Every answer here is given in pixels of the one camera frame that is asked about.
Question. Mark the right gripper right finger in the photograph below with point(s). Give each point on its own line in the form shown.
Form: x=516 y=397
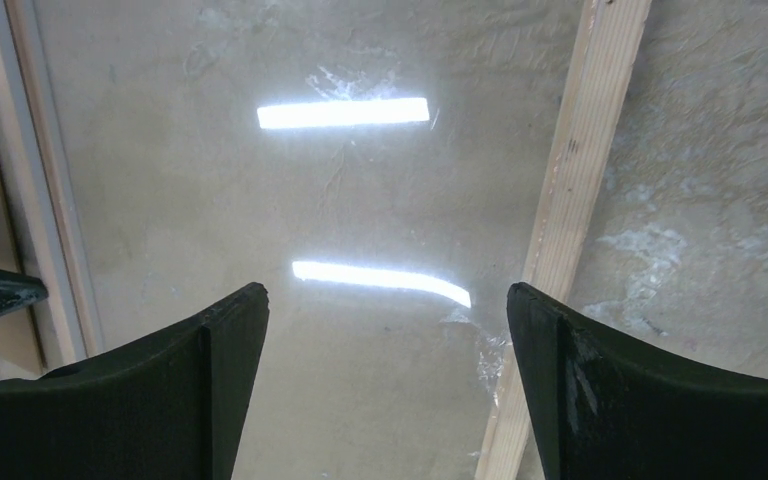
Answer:
x=605 y=405

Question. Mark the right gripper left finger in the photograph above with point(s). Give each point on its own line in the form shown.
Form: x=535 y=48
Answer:
x=170 y=405

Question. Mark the clear glass pane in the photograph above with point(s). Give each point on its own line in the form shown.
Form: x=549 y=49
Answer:
x=324 y=199

